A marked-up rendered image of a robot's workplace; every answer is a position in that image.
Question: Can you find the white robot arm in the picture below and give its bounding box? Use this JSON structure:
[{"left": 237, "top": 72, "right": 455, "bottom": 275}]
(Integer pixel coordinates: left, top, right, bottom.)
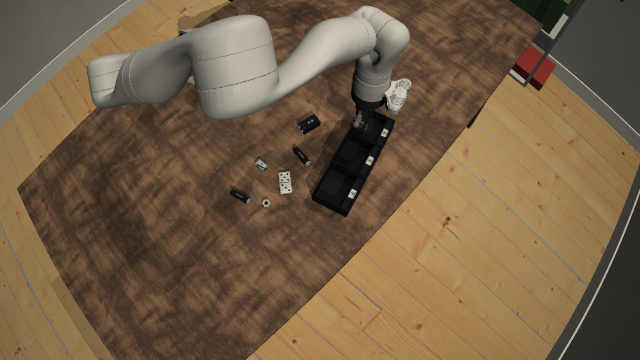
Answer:
[{"left": 87, "top": 6, "right": 412, "bottom": 120}]

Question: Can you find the black rack of three bins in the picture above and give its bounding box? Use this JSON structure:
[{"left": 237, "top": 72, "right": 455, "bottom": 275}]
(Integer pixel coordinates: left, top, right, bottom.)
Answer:
[{"left": 312, "top": 111, "right": 395, "bottom": 217}]

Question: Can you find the white domino tile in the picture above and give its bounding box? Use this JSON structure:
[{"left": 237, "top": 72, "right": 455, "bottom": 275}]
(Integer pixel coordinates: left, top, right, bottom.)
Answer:
[{"left": 279, "top": 171, "right": 292, "bottom": 195}]

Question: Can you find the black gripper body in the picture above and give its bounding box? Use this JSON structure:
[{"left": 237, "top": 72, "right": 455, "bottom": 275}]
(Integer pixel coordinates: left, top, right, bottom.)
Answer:
[{"left": 351, "top": 89, "right": 385, "bottom": 118}]

